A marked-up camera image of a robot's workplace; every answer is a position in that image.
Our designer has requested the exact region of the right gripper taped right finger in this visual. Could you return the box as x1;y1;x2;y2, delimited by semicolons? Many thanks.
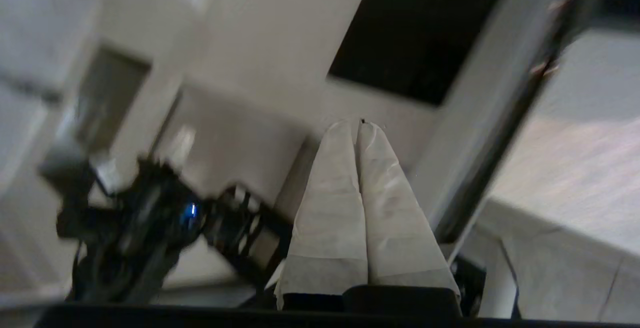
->
356;119;461;303

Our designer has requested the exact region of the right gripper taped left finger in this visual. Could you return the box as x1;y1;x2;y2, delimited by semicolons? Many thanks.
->
275;121;370;312

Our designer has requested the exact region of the black glass microwave door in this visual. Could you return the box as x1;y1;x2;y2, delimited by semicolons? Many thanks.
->
409;0;618;264

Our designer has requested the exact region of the black robot base chassis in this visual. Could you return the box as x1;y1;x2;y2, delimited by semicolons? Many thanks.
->
202;183;297;291

